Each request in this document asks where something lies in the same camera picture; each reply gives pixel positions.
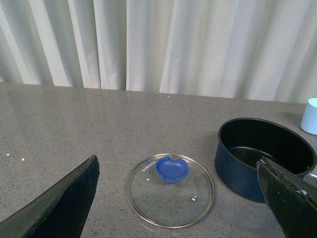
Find glass lid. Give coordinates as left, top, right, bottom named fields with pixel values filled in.
left=125, top=153, right=215, bottom=229

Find dark blue pot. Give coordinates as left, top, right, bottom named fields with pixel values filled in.
left=214, top=118, right=317, bottom=203

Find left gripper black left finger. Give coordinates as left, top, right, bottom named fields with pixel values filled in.
left=0, top=155, right=100, bottom=238

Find white curtain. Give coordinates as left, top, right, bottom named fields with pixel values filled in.
left=0, top=0, right=317, bottom=103

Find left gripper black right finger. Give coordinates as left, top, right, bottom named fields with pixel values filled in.
left=257, top=158, right=317, bottom=238

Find light blue cup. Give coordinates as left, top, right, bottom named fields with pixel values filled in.
left=300, top=98, right=317, bottom=135

